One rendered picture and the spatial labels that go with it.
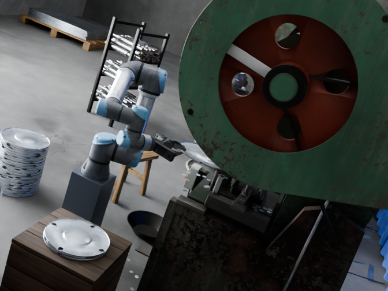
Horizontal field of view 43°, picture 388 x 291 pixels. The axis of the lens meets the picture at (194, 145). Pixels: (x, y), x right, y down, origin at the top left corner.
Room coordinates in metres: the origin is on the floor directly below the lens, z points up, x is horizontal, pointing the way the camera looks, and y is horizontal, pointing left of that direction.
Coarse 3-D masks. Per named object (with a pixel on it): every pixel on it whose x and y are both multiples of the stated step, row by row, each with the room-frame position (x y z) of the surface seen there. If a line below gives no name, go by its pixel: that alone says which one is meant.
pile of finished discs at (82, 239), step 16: (48, 224) 1.91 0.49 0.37; (64, 224) 1.96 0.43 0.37; (80, 224) 2.01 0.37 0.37; (48, 240) 1.80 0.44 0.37; (64, 240) 1.84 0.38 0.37; (80, 240) 1.87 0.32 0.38; (96, 240) 1.93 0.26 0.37; (64, 256) 1.75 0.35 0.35; (80, 256) 1.77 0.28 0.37; (96, 256) 1.81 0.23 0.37
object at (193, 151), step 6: (186, 144) 2.35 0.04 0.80; (192, 144) 2.39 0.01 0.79; (186, 150) 2.26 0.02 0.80; (192, 150) 2.30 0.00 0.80; (198, 150) 2.31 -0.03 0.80; (192, 156) 2.20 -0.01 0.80; (198, 156) 2.24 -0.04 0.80; (204, 156) 2.26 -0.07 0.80; (198, 162) 2.15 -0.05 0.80; (204, 162) 2.19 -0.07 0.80; (210, 162) 2.23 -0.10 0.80; (216, 168) 2.16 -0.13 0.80
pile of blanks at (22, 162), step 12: (0, 144) 2.66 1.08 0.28; (0, 156) 2.64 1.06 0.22; (12, 156) 2.61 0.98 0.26; (24, 156) 2.63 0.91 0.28; (36, 156) 2.70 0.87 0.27; (0, 168) 2.63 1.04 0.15; (12, 168) 2.61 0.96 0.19; (24, 168) 2.64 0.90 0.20; (36, 168) 2.71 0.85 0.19; (0, 180) 2.62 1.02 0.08; (12, 180) 2.62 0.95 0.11; (24, 180) 2.66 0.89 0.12; (36, 180) 2.73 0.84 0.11; (12, 192) 2.62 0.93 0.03; (24, 192) 2.69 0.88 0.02
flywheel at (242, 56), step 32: (256, 32) 1.91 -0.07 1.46; (320, 32) 1.87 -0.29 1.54; (224, 64) 1.92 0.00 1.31; (256, 64) 1.85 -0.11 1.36; (288, 64) 1.81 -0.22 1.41; (320, 64) 1.86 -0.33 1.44; (352, 64) 1.84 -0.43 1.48; (224, 96) 1.91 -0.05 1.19; (256, 96) 1.89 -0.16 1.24; (288, 96) 1.73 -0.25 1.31; (320, 96) 1.85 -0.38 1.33; (352, 96) 1.83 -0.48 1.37; (256, 128) 1.88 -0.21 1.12; (320, 128) 1.84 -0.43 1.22
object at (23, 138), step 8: (8, 128) 2.80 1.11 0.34; (16, 128) 2.85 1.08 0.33; (24, 128) 2.88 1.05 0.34; (8, 136) 2.70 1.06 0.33; (16, 136) 2.73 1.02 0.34; (24, 136) 2.77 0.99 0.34; (32, 136) 2.81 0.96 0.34; (40, 136) 2.87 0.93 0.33; (16, 144) 2.64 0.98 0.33; (24, 144) 2.67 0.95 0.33; (32, 144) 2.71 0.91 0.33; (40, 144) 2.75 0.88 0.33; (48, 144) 2.79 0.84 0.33
